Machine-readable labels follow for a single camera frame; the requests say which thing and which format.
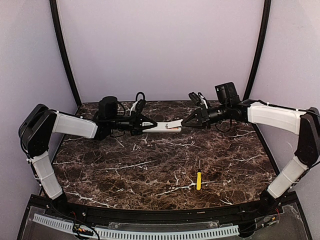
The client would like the white remote control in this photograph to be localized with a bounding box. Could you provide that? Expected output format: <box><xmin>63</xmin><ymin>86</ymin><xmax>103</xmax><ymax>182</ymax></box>
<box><xmin>144</xmin><ymin>122</ymin><xmax>182</xmax><ymax>133</ymax></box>

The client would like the yellow handled screwdriver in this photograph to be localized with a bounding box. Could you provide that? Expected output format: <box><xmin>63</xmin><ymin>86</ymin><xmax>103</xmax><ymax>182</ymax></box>
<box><xmin>196</xmin><ymin>160</ymin><xmax>202</xmax><ymax>191</ymax></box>

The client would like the white battery cover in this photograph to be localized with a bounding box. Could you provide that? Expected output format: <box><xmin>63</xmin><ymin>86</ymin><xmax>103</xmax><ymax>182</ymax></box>
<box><xmin>165</xmin><ymin>119</ymin><xmax>183</xmax><ymax>129</ymax></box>

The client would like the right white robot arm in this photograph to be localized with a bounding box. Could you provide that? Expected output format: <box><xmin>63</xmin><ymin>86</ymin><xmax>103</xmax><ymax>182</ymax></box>
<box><xmin>181</xmin><ymin>100</ymin><xmax>320</xmax><ymax>215</ymax></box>

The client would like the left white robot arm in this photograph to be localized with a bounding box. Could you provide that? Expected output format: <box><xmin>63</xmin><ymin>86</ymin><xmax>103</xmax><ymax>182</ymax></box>
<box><xmin>18</xmin><ymin>104</ymin><xmax>158</xmax><ymax>200</ymax></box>

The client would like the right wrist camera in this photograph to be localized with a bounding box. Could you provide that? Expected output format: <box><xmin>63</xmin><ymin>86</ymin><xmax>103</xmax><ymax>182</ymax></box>
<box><xmin>215</xmin><ymin>82</ymin><xmax>241</xmax><ymax>105</ymax></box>

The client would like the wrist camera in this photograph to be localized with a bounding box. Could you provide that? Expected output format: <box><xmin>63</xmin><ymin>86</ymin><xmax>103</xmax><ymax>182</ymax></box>
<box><xmin>215</xmin><ymin>82</ymin><xmax>241</xmax><ymax>105</ymax></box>
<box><xmin>98</xmin><ymin>96</ymin><xmax>118</xmax><ymax>120</ymax></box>

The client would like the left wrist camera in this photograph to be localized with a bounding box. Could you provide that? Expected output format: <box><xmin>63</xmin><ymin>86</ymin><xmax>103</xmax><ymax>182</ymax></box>
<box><xmin>98</xmin><ymin>96</ymin><xmax>118</xmax><ymax>120</ymax></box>

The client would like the black front rail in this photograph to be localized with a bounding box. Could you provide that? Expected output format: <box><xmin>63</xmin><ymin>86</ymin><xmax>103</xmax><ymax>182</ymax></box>
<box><xmin>29</xmin><ymin>194</ymin><xmax>298</xmax><ymax>226</ymax></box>

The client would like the right black frame post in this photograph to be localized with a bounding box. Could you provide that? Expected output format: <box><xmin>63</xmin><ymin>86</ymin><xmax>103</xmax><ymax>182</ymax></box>
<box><xmin>242</xmin><ymin>0</ymin><xmax>272</xmax><ymax>100</ymax></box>

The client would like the black frame post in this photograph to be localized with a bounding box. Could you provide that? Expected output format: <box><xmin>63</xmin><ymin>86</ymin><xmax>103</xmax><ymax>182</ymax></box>
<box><xmin>242</xmin><ymin>0</ymin><xmax>272</xmax><ymax>100</ymax></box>
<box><xmin>49</xmin><ymin>0</ymin><xmax>82</xmax><ymax>108</ymax></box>

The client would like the white slotted cable duct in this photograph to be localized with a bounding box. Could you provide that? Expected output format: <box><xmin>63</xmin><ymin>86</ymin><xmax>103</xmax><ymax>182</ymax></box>
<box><xmin>32</xmin><ymin>213</ymin><xmax>240</xmax><ymax>240</ymax></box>

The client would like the left black frame post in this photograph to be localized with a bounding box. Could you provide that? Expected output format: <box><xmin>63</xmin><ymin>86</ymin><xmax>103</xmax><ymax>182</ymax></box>
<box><xmin>49</xmin><ymin>0</ymin><xmax>82</xmax><ymax>108</ymax></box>

